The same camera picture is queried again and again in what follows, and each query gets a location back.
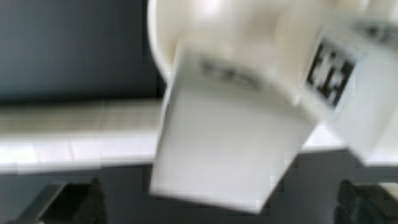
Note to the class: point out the white front fence bar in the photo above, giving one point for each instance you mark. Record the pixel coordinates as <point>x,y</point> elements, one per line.
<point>88,135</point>

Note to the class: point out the white stool leg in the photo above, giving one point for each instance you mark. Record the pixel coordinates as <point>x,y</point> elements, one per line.
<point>234,132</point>
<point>349,82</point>

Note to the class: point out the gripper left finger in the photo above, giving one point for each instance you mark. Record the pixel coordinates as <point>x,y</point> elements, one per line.
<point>92,212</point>

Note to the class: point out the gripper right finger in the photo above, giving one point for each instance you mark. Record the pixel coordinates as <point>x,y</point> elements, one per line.
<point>367,203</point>

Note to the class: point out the white round stool seat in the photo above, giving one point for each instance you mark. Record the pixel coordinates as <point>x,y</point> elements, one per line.
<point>253,31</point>

